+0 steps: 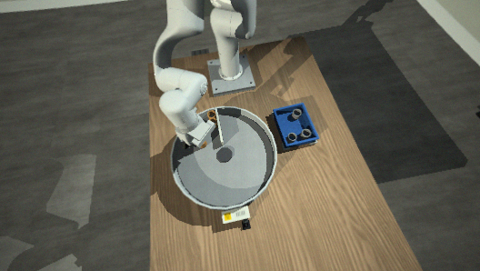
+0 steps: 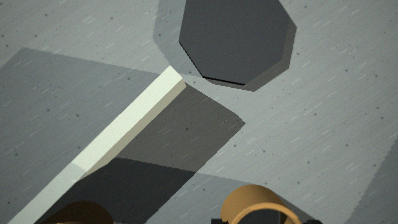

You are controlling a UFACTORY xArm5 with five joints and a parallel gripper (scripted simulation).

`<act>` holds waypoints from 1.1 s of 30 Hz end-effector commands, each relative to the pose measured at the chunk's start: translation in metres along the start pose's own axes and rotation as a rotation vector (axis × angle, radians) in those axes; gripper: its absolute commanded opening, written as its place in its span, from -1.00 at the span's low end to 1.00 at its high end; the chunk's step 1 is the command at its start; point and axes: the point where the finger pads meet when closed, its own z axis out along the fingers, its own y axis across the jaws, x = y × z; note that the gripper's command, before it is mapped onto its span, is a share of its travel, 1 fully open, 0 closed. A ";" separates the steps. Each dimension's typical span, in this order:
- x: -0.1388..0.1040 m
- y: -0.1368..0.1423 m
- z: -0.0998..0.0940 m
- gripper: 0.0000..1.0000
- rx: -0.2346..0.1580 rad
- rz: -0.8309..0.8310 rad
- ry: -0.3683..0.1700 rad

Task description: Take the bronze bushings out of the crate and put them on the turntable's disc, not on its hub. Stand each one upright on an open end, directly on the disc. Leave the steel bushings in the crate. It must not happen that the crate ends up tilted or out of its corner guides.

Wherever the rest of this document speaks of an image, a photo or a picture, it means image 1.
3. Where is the blue square tray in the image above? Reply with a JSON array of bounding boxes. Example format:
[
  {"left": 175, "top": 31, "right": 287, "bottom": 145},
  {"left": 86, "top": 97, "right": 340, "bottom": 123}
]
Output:
[{"left": 273, "top": 103, "right": 319, "bottom": 148}]

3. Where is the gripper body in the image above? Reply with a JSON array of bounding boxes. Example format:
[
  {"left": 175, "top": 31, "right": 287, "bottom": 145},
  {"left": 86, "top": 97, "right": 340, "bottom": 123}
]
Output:
[{"left": 175, "top": 115, "right": 204, "bottom": 146}]

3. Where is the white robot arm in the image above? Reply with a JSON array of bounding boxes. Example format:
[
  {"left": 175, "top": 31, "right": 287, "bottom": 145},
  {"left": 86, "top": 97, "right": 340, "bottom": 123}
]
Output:
[{"left": 153, "top": 0, "right": 256, "bottom": 147}]

